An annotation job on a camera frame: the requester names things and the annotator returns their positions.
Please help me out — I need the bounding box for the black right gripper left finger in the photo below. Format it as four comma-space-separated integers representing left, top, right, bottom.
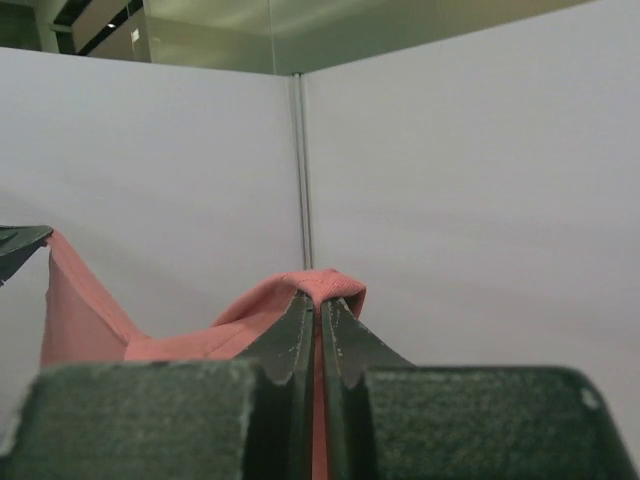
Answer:
1, 293, 313, 479

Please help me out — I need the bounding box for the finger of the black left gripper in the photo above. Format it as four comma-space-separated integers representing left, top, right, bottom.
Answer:
0, 225, 53, 285

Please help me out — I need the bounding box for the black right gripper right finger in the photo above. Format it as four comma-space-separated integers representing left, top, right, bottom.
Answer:
321, 299, 638, 479

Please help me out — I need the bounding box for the pink t shirt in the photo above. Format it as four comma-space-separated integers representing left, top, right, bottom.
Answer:
38, 228, 369, 480

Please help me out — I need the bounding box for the right aluminium frame post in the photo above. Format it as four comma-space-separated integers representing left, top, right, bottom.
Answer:
291, 73, 314, 269

